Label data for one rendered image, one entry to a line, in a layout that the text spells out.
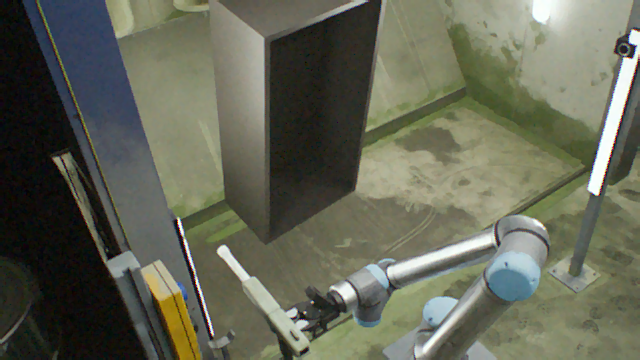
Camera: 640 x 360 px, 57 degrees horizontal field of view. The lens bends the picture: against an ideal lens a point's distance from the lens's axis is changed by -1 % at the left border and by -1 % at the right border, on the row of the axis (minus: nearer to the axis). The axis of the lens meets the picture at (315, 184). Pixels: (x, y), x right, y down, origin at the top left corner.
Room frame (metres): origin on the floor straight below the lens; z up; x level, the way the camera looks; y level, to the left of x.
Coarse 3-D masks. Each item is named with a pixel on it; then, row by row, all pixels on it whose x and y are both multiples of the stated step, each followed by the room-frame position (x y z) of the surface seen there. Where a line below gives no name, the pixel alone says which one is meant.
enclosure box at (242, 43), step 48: (240, 0) 2.14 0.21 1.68; (288, 0) 2.14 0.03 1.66; (336, 0) 2.15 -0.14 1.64; (384, 0) 2.26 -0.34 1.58; (240, 48) 2.04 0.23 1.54; (288, 48) 2.48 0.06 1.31; (336, 48) 2.53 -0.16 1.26; (240, 96) 2.09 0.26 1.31; (288, 96) 2.53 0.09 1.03; (336, 96) 2.54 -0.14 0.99; (240, 144) 2.15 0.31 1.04; (288, 144) 2.59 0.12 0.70; (336, 144) 2.56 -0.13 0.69; (240, 192) 2.22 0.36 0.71; (288, 192) 2.43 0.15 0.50; (336, 192) 2.43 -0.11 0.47
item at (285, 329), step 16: (224, 256) 1.33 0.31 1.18; (240, 272) 1.25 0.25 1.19; (256, 288) 1.17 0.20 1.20; (256, 304) 1.12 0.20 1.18; (272, 304) 1.10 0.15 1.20; (272, 320) 1.05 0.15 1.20; (288, 320) 1.04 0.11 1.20; (288, 336) 0.99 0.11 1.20; (304, 336) 0.99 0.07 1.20; (288, 352) 1.04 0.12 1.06
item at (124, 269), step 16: (128, 256) 0.90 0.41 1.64; (112, 272) 0.86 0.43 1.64; (128, 272) 0.87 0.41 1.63; (128, 288) 0.85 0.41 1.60; (144, 288) 0.87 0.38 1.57; (128, 304) 0.85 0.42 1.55; (144, 304) 0.86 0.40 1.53; (144, 320) 0.87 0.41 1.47; (144, 336) 0.85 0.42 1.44; (160, 336) 0.87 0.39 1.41; (144, 352) 0.86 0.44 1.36; (160, 352) 0.86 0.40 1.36
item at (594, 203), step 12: (636, 84) 2.09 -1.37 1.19; (624, 120) 2.09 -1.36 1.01; (612, 156) 2.08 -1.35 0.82; (588, 204) 2.11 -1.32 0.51; (600, 204) 2.09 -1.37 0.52; (588, 216) 2.09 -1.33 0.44; (588, 228) 2.08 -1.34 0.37; (588, 240) 2.09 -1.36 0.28; (576, 252) 2.10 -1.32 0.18; (576, 264) 2.08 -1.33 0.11; (576, 276) 2.08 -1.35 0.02
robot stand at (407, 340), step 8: (416, 328) 1.39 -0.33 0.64; (408, 336) 1.35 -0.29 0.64; (392, 344) 1.33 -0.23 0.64; (400, 344) 1.32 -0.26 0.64; (408, 344) 1.32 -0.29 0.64; (480, 344) 1.29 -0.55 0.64; (384, 352) 1.29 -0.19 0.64; (392, 352) 1.29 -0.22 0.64; (400, 352) 1.29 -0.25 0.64; (472, 352) 1.26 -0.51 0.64; (480, 352) 1.25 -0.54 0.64; (488, 352) 1.25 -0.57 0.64
